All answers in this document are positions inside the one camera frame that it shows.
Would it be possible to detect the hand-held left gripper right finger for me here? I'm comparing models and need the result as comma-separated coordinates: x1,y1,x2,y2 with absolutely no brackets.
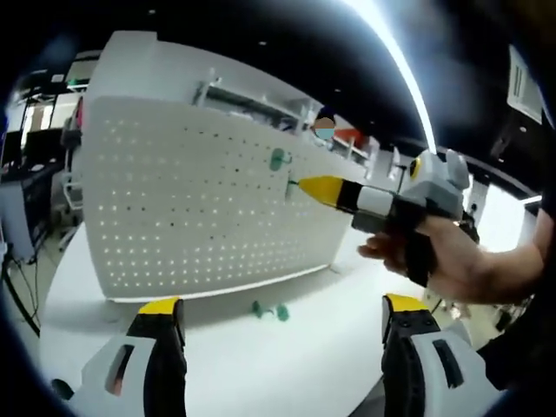
381,293,486,417

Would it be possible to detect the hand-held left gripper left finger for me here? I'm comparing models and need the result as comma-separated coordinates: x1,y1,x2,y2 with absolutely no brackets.
80,297,188,417

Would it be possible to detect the white perforated mounting plate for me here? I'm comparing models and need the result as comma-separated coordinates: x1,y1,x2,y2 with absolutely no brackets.
82,95,370,305

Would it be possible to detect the person's right hand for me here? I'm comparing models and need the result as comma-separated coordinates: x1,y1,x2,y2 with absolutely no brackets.
358,219,494,301

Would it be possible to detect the long ceiling light strip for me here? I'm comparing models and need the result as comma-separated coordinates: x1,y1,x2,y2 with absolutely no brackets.
347,0,438,153

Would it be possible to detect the white metal shelf rack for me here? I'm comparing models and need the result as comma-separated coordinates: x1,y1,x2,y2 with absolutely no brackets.
193,67,325,134

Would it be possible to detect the white ceiling vent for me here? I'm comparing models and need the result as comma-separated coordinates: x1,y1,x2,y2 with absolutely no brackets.
506,43,544,125

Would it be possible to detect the white equipment stand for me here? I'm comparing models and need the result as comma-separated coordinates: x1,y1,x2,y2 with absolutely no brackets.
60,125,86,227

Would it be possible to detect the black monitor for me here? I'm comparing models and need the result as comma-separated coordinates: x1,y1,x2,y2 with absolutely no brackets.
25,129,60,169

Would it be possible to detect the white partition wall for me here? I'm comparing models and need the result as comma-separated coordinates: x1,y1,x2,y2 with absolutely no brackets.
89,32,314,131

